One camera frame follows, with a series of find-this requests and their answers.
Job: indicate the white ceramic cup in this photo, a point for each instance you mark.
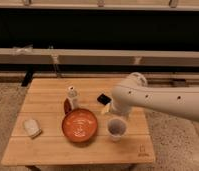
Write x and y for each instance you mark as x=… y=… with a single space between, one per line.
x=116 y=129

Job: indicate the small black box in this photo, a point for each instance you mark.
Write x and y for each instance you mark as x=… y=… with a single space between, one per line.
x=103 y=99

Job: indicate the clear plastic bottle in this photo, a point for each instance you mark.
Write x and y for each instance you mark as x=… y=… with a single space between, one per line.
x=72 y=96

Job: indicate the wooden table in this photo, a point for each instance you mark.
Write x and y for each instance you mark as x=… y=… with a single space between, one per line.
x=44 y=102

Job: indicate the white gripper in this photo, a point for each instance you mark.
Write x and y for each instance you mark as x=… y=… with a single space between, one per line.
x=120 y=109

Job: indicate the orange ceramic bowl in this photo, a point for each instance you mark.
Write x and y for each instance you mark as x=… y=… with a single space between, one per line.
x=79 y=125

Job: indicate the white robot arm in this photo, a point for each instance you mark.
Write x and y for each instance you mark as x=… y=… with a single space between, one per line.
x=133 y=91

